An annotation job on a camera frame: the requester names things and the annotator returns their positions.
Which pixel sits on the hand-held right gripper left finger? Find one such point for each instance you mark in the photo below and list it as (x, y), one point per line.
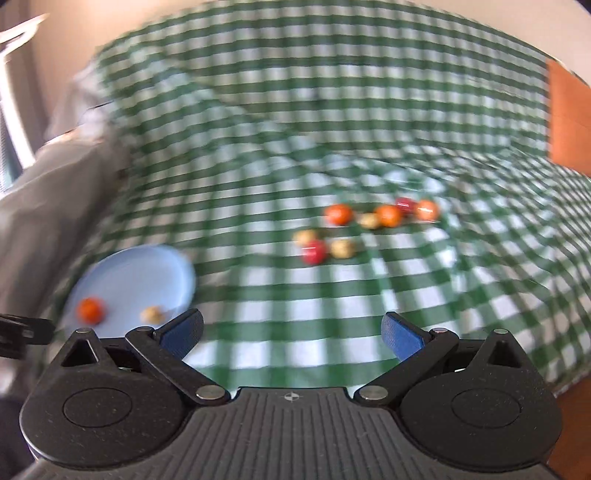
(182, 334)

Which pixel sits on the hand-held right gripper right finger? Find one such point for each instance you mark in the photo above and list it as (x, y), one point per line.
(399, 337)

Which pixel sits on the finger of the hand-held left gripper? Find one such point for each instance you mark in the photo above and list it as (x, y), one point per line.
(27, 330)

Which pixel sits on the light blue plate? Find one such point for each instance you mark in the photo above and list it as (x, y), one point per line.
(134, 277)

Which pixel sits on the red apple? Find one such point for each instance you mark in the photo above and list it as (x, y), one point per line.
(315, 252)
(404, 204)

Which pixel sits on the grey cloth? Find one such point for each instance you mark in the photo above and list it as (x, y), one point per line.
(51, 207)

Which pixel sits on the green checked cloth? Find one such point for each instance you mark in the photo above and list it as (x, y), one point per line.
(277, 138)

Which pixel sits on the orange cushion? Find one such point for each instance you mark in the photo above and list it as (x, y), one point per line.
(570, 120)

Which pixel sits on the white chair frame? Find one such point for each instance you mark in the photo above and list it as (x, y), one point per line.
(11, 92)

